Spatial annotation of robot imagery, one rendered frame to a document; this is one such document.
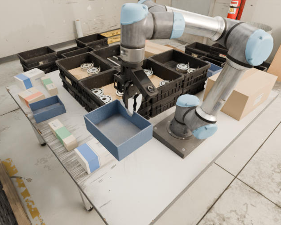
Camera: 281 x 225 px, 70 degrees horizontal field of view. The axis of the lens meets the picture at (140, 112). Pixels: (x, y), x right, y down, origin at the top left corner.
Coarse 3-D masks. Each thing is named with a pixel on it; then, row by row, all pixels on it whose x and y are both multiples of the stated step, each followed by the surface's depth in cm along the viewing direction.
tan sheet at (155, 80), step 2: (154, 76) 156; (156, 76) 156; (152, 78) 154; (154, 78) 154; (156, 78) 154; (158, 78) 154; (160, 78) 154; (152, 80) 151; (154, 80) 151; (156, 80) 151; (158, 80) 151; (160, 80) 151; (162, 80) 151; (152, 82) 149; (154, 82) 149; (156, 82) 149; (158, 82) 149; (154, 84) 146; (156, 84) 146; (158, 84) 146; (156, 86) 145; (158, 86) 145
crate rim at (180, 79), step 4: (152, 60) 155; (160, 64) 150; (168, 68) 145; (176, 72) 140; (176, 80) 131; (180, 80) 134; (164, 84) 127; (168, 84) 128; (172, 84) 131; (160, 88) 124; (164, 88) 127
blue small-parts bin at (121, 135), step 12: (108, 108) 77; (120, 108) 79; (84, 120) 72; (96, 120) 76; (108, 120) 78; (120, 120) 78; (132, 120) 76; (144, 120) 69; (96, 132) 67; (108, 132) 73; (120, 132) 73; (132, 132) 73; (144, 132) 65; (108, 144) 64; (120, 144) 60; (132, 144) 64; (120, 156) 63
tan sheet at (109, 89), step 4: (112, 84) 146; (116, 84) 146; (100, 88) 142; (104, 88) 142; (108, 88) 142; (112, 88) 142; (104, 92) 138; (108, 92) 138; (112, 92) 138; (112, 96) 134
